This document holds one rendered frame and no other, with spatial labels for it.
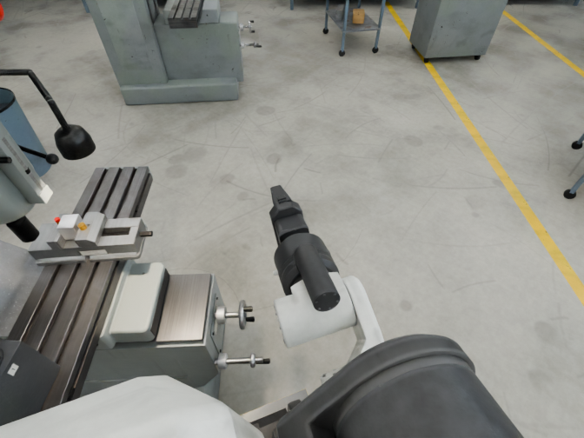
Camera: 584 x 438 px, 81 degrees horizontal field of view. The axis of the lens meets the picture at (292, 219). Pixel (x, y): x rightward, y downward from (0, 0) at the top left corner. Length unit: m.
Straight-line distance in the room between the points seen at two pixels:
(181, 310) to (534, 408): 1.82
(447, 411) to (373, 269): 2.19
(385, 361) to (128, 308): 1.20
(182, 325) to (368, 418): 1.19
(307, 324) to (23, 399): 0.83
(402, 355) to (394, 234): 2.41
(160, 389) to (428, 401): 0.14
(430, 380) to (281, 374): 1.84
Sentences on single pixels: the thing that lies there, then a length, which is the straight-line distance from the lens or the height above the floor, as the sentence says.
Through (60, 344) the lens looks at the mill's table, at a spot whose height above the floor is 0.96.
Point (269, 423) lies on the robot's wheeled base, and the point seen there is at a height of 0.61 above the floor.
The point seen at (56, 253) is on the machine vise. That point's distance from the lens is 1.40.
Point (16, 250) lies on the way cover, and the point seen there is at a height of 0.95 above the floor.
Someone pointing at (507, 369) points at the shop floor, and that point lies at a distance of 2.35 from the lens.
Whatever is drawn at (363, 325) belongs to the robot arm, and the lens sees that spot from 0.46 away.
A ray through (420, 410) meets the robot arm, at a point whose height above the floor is 1.76.
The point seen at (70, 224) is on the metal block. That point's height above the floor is 1.10.
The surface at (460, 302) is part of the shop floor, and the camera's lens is 2.43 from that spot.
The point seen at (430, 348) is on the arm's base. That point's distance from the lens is 0.21.
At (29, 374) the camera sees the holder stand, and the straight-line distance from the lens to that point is 1.12.
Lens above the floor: 1.94
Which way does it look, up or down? 49 degrees down
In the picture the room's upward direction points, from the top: straight up
